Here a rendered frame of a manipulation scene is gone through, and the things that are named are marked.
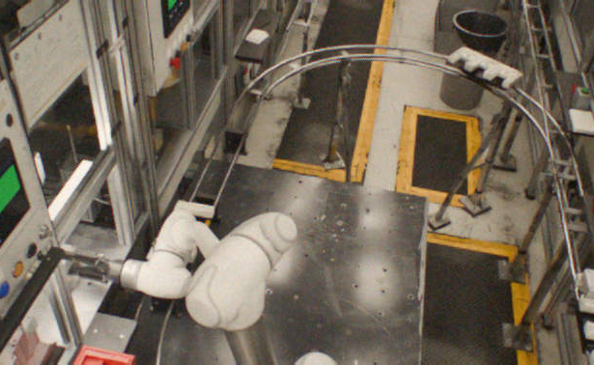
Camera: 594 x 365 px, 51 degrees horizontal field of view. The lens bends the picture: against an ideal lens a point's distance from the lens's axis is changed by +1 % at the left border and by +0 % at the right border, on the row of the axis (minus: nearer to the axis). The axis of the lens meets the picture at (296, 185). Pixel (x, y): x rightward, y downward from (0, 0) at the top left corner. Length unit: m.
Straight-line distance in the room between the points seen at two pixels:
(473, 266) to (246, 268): 2.30
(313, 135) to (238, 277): 2.87
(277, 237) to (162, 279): 0.60
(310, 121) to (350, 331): 2.28
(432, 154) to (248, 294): 2.94
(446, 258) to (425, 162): 0.82
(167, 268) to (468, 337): 1.76
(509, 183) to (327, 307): 2.12
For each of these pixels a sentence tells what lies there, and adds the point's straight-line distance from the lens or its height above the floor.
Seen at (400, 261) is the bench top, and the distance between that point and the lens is 2.54.
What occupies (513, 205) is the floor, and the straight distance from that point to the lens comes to 4.03.
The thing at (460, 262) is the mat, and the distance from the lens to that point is 3.55.
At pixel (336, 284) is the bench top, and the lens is 2.42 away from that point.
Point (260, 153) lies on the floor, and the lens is 4.03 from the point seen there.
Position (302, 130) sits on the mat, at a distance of 4.22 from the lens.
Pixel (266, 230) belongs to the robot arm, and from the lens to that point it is 1.45.
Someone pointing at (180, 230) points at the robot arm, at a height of 1.13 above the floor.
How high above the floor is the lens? 2.55
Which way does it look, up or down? 42 degrees down
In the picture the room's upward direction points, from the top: 5 degrees clockwise
